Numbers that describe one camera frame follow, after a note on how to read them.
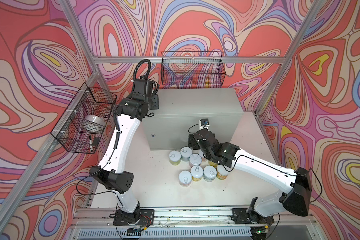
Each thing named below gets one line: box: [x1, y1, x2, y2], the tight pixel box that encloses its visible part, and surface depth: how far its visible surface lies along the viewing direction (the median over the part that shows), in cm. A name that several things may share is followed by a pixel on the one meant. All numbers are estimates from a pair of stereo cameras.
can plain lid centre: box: [189, 153, 202, 168], surface depth 89 cm
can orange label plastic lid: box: [216, 164, 230, 180], surface depth 83 cm
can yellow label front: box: [190, 165, 204, 182], surface depth 85 cm
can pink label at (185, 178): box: [178, 170, 192, 188], surface depth 83 cm
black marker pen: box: [89, 135, 93, 152], surface depth 74 cm
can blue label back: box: [180, 146, 193, 162], surface depth 92 cm
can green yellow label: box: [168, 150, 181, 166], surface depth 91 cm
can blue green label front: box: [202, 165, 217, 182], surface depth 84 cm
